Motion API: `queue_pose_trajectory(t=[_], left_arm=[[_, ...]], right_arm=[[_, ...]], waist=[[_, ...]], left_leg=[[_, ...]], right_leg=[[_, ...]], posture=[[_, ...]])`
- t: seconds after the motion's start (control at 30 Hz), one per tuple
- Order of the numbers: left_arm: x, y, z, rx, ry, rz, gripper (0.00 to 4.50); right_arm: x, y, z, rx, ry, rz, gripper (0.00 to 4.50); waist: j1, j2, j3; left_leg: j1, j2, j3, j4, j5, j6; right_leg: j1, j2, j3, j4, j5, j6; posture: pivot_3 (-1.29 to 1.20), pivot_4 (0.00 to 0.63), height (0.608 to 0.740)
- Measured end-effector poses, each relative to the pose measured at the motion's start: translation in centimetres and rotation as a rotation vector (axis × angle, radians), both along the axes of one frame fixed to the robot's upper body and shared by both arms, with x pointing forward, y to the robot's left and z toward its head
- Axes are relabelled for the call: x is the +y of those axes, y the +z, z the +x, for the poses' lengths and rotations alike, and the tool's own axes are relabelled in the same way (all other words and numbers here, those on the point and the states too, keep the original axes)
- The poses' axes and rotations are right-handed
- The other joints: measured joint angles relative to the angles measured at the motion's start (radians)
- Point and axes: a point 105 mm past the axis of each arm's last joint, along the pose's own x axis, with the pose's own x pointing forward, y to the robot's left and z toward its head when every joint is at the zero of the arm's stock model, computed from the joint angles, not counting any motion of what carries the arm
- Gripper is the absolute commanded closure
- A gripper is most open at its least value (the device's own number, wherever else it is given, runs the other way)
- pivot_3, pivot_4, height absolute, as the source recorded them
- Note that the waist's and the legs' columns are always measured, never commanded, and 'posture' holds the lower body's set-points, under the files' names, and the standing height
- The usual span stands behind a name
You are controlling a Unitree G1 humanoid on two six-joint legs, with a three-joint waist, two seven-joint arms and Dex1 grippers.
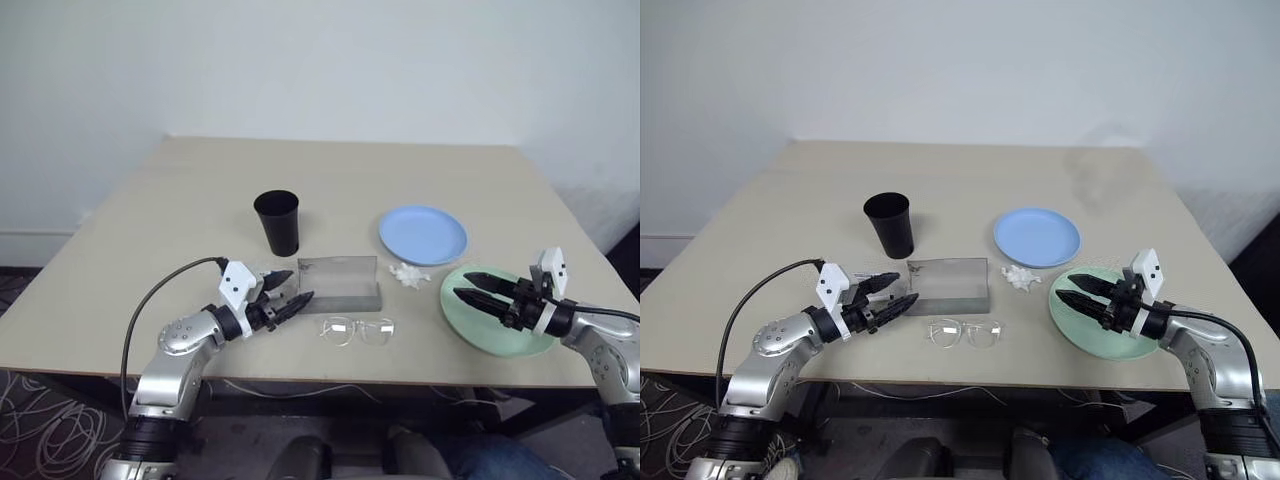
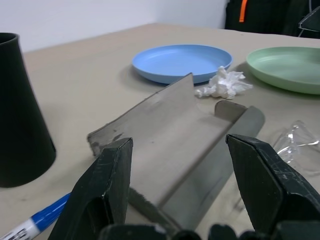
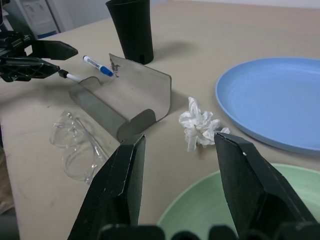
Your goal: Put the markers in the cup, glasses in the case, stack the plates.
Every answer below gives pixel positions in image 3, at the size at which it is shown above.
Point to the white water dispenser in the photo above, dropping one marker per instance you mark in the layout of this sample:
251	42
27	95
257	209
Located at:
37	15

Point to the blue plate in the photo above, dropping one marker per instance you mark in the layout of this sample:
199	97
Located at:
275	100

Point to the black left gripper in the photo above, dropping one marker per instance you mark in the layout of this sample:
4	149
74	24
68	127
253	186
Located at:
17	45

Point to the green plate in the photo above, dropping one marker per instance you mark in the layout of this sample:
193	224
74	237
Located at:
195	212

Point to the white tissue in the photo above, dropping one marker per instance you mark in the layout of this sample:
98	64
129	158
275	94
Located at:
197	125

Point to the black plastic cup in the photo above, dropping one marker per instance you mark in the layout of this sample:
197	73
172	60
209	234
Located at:
132	30

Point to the white pen with black cap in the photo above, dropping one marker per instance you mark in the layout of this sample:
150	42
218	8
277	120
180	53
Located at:
72	77

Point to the white marker with blue cap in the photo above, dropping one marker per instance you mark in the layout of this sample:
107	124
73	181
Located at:
96	64

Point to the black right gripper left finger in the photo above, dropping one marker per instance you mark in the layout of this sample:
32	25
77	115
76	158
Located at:
117	180

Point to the clear safety glasses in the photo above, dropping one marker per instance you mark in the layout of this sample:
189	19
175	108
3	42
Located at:
75	165

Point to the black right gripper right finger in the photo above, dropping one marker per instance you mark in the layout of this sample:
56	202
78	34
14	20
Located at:
245	180

